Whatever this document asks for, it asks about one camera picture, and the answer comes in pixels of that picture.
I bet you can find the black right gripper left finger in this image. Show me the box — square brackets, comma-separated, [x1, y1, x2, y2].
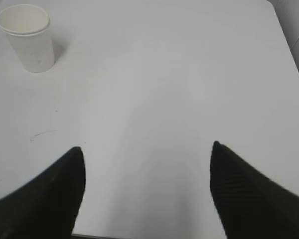
[0, 147, 86, 239]

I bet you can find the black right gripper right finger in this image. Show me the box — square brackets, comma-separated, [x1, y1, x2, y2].
[210, 141, 299, 239]

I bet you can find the white paper cup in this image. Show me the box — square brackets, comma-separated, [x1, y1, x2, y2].
[0, 4, 55, 73]

